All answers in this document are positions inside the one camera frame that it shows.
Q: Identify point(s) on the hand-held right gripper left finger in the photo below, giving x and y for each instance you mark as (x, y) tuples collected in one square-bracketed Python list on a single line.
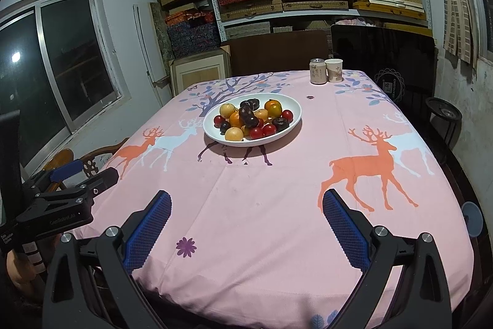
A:
[(148, 232)]

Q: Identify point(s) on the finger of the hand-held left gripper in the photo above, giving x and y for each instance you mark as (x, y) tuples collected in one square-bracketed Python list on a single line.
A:
[(96, 184), (67, 170)]

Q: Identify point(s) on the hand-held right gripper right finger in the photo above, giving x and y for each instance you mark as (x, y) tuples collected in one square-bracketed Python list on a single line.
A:
[(344, 232)]

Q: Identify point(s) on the dark purple mangosteen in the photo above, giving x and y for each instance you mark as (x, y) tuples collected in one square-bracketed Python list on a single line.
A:
[(251, 104), (281, 124), (247, 117)]

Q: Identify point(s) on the dark plum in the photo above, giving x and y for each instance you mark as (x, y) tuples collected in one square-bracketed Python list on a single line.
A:
[(224, 126)]

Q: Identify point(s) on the yellow pepino melon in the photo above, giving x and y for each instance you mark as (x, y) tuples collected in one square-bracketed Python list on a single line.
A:
[(261, 115), (234, 133), (228, 109)]

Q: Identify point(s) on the white plate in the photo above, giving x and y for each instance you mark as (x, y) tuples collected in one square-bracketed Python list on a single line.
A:
[(295, 107)]

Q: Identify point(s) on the tangerine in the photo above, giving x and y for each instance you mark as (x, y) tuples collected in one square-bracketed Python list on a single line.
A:
[(235, 119)]

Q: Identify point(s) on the orange yellow tomato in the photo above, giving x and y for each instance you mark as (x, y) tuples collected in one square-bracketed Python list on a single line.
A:
[(272, 107)]

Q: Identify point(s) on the person's left hand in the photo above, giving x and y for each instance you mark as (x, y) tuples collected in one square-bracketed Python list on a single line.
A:
[(23, 271)]

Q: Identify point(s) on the wooden chair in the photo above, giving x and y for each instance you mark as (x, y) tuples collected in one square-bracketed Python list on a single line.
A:
[(96, 157)]

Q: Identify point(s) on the sliding glass window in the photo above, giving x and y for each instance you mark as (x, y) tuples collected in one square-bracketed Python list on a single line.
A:
[(65, 63)]

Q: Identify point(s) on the blue round object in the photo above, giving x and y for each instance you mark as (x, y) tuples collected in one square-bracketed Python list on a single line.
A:
[(472, 219)]

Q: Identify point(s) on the white door panel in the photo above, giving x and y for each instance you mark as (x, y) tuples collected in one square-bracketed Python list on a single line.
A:
[(144, 51)]

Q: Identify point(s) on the black round stool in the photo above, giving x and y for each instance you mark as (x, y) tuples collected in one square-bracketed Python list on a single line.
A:
[(443, 121)]

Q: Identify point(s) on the framed picture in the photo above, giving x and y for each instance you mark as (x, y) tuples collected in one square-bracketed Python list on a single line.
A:
[(200, 72)]

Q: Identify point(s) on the beige beverage can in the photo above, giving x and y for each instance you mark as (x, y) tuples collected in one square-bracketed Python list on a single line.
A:
[(318, 72)]

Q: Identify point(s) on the paper cup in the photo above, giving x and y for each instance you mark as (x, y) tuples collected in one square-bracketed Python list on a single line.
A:
[(334, 70)]

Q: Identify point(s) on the grey stone slab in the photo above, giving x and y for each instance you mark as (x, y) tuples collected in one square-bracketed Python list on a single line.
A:
[(160, 32)]

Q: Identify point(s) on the stack of blue patterned boxes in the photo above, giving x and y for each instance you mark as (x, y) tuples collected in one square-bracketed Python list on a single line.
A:
[(192, 34)]

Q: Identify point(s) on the black chair back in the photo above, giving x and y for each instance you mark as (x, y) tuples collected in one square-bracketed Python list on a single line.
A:
[(385, 51)]

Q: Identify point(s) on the dark brown board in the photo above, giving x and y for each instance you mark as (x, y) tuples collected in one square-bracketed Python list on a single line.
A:
[(273, 53)]

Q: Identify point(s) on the stack of grey woven boxes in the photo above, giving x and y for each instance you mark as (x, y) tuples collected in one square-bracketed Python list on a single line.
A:
[(246, 30)]

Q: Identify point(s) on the stack of yellow white boxes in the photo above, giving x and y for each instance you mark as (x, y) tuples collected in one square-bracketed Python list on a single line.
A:
[(389, 3)]

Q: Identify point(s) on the window with metal grille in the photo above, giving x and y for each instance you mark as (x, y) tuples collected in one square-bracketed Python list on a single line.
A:
[(481, 5)]

